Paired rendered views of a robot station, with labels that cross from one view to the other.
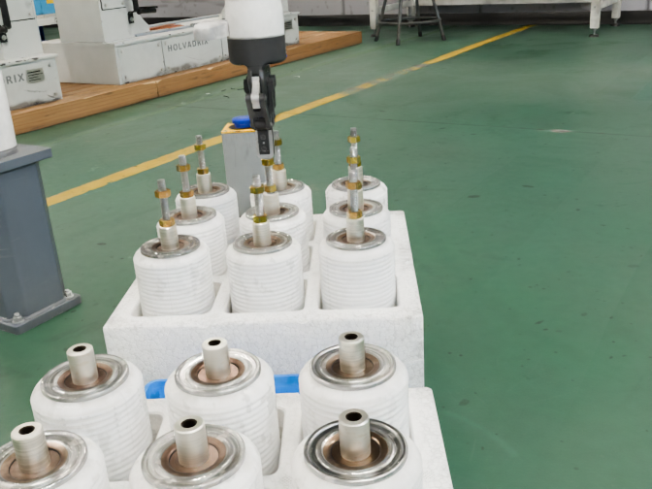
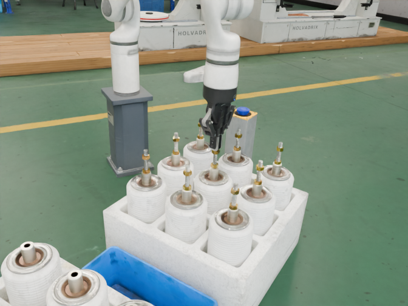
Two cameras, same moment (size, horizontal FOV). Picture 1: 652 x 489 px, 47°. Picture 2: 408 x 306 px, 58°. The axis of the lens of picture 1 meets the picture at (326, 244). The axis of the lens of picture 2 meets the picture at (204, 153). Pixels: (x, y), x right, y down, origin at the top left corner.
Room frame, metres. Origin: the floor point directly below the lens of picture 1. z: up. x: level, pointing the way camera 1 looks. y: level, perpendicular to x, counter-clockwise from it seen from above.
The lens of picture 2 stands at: (0.28, -0.27, 0.74)
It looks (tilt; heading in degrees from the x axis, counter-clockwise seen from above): 28 degrees down; 28
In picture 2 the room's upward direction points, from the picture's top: 3 degrees clockwise
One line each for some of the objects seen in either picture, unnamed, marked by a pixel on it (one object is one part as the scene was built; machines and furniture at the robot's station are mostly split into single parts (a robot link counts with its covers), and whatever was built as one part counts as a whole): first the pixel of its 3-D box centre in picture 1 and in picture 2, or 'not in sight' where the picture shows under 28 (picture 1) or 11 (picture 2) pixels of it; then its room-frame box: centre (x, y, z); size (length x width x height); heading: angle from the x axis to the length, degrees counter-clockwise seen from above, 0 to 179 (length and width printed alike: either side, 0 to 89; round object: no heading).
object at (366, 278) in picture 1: (359, 304); (228, 251); (0.87, -0.04, 0.16); 0.10 x 0.10 x 0.18
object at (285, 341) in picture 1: (281, 314); (209, 228); (1.00, 0.07, 0.09); 0.39 x 0.39 x 0.18; 86
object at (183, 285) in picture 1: (179, 310); (147, 212); (0.89, 0.20, 0.16); 0.10 x 0.10 x 0.18
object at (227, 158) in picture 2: (279, 187); (235, 159); (1.12, 0.07, 0.25); 0.08 x 0.08 x 0.01
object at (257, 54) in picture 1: (258, 67); (218, 101); (1.00, 0.07, 0.45); 0.08 x 0.08 x 0.09
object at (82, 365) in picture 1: (82, 365); (28, 252); (0.58, 0.22, 0.26); 0.02 x 0.02 x 0.03
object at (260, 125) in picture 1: (262, 137); (211, 139); (0.98, 0.07, 0.36); 0.03 x 0.01 x 0.05; 177
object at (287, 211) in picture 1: (272, 212); (213, 177); (1.00, 0.07, 0.25); 0.08 x 0.08 x 0.01
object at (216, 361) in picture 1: (216, 359); (75, 282); (0.57, 0.10, 0.26); 0.02 x 0.02 x 0.03
